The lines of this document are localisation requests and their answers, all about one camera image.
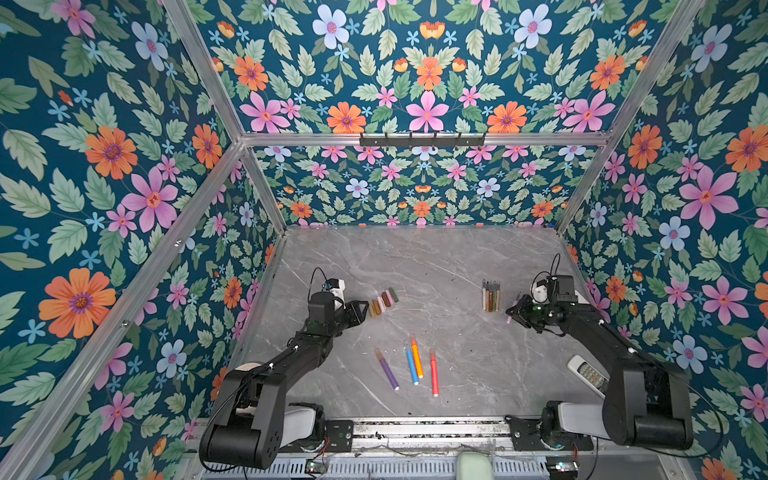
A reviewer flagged tan pen gold cap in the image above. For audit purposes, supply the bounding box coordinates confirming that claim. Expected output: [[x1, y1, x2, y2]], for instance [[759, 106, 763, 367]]
[[492, 282, 500, 312]]

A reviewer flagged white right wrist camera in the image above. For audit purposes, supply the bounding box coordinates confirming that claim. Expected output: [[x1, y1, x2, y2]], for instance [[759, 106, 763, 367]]
[[531, 283, 549, 304]]

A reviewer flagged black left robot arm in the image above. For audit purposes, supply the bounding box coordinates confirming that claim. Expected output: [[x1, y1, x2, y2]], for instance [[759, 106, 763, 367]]
[[198, 291, 369, 469]]

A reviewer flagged purple highlighter pen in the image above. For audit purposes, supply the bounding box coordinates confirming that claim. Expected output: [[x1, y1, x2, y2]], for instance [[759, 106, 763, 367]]
[[374, 348, 400, 391]]

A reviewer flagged orange highlighter pen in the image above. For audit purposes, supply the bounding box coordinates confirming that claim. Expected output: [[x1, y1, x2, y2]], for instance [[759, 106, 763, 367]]
[[410, 336, 424, 379]]

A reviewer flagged red highlighter pen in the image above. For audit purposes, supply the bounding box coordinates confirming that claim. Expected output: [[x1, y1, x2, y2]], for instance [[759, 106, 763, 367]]
[[429, 349, 440, 397]]

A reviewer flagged black hook rail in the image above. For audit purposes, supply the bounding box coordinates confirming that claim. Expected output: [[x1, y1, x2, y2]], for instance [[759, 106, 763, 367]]
[[358, 132, 486, 149]]

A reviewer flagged pink pen gold cap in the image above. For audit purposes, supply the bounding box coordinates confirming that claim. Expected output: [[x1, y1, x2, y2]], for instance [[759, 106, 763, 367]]
[[506, 292, 522, 325]]

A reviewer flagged blue highlighter pen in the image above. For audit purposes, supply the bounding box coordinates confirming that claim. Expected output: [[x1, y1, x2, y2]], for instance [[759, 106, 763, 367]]
[[405, 347, 419, 385]]

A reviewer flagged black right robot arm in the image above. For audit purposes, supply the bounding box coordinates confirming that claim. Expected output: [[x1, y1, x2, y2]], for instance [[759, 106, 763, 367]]
[[506, 275, 694, 450]]

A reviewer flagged pale green rounded object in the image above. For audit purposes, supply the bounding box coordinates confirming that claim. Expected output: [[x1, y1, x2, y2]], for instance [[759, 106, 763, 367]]
[[455, 451, 494, 480]]

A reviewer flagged beige round clock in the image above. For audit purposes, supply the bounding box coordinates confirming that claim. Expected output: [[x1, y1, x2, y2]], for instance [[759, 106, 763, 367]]
[[235, 362, 261, 372]]

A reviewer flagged white remote control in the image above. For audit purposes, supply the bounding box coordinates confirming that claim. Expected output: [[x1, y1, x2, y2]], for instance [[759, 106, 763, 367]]
[[567, 355, 609, 399]]

